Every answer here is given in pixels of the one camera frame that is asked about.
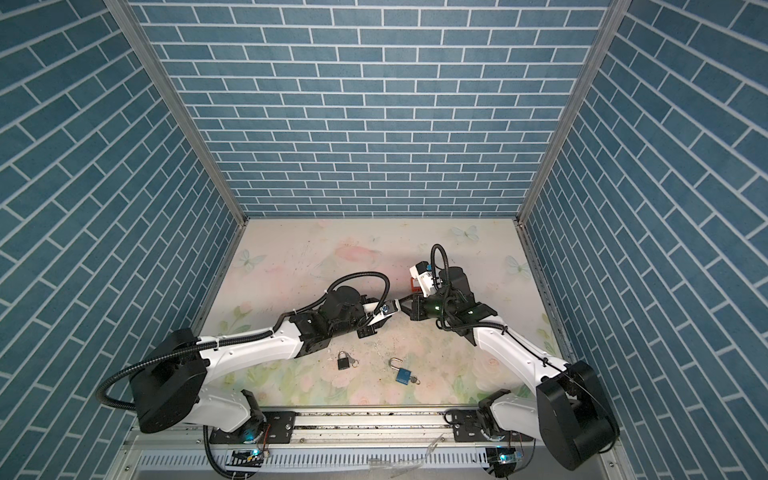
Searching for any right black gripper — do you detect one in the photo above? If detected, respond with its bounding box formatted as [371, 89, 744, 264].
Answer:
[394, 293, 456, 322]

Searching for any black padlock with key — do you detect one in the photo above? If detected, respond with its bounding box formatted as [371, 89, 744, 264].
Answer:
[337, 351, 359, 371]

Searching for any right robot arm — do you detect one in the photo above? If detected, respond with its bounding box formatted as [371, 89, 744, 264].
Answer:
[406, 261, 619, 470]

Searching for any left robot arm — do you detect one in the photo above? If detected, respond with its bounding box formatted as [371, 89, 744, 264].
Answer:
[130, 286, 399, 443]

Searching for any blue padlock with key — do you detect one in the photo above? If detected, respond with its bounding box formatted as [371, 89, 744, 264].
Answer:
[388, 357, 420, 385]

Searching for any red padlock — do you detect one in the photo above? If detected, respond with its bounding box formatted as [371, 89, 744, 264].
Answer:
[409, 267, 421, 292]

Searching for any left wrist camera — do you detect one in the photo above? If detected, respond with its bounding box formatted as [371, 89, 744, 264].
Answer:
[363, 299, 400, 328]

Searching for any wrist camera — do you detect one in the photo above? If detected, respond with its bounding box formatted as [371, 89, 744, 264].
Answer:
[363, 299, 400, 328]
[412, 261, 437, 297]

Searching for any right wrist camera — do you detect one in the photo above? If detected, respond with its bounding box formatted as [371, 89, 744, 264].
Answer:
[412, 261, 437, 297]

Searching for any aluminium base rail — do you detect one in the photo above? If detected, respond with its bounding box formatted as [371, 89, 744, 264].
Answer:
[104, 406, 637, 480]

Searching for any left black corrugated cable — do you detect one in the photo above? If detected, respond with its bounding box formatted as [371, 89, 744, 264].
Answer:
[95, 271, 392, 412]

